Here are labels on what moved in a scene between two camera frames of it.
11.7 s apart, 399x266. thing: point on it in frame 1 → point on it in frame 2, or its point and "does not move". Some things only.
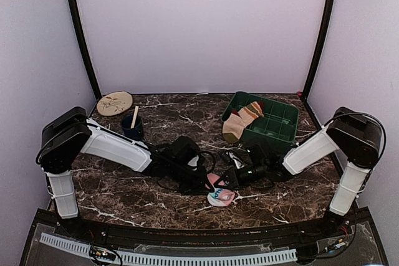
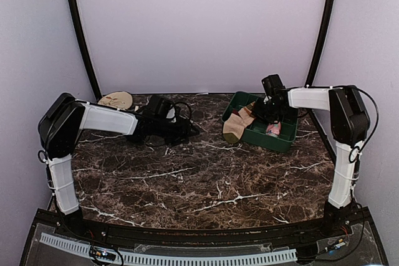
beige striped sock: [234, 124] does not move
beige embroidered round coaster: [114, 103] does not move
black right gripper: [231, 175] → [257, 111]
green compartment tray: [277, 128] does not move
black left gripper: [199, 187] → [184, 132]
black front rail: [235, 237] does not move
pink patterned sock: [219, 197] → [274, 129]
